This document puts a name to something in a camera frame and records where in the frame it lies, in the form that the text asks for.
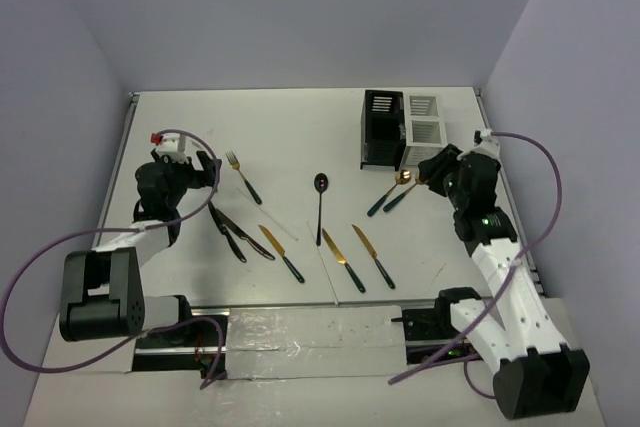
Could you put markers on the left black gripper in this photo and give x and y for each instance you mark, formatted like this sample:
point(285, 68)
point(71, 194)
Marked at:
point(196, 175)

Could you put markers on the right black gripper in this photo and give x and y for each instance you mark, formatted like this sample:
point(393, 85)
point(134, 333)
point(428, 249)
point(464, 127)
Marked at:
point(431, 169)

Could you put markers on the gold spoon green handle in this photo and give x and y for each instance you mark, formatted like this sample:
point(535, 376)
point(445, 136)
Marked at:
point(399, 198)
point(402, 176)

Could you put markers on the black spoon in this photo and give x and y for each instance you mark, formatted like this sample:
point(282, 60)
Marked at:
point(321, 184)

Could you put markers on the gold knife green handle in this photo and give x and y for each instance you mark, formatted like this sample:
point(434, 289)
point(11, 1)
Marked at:
point(342, 260)
point(373, 253)
point(282, 253)

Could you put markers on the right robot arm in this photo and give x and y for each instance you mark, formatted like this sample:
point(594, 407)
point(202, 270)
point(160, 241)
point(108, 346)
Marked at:
point(535, 372)

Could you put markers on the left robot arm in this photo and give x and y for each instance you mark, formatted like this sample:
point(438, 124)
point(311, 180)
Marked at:
point(102, 294)

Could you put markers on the white chopstick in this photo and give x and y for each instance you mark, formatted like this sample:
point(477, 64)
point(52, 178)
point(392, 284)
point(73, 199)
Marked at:
point(324, 268)
point(269, 215)

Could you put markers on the black steak knife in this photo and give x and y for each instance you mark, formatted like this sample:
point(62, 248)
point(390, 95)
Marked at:
point(241, 234)
point(225, 232)

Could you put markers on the white utensil container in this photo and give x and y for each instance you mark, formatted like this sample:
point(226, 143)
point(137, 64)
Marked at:
point(424, 128)

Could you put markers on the black utensil container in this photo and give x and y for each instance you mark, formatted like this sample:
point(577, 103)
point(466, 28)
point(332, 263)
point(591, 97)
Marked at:
point(383, 133)

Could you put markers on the silver tape sheet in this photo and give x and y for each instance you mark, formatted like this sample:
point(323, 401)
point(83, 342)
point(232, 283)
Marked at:
point(296, 343)

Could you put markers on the gold fork green handle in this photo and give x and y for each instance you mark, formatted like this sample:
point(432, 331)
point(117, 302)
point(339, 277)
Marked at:
point(236, 165)

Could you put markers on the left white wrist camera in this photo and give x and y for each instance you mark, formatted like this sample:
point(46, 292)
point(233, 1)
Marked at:
point(169, 148)

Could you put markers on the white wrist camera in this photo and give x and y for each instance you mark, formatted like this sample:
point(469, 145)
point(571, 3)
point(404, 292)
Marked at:
point(486, 143)
point(169, 148)

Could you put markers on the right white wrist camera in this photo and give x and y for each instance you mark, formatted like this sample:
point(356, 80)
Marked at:
point(486, 143)

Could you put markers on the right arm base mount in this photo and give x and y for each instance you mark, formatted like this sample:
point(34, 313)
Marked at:
point(426, 326)

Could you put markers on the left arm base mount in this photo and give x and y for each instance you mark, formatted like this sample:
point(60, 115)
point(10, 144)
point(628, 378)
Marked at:
point(191, 348)

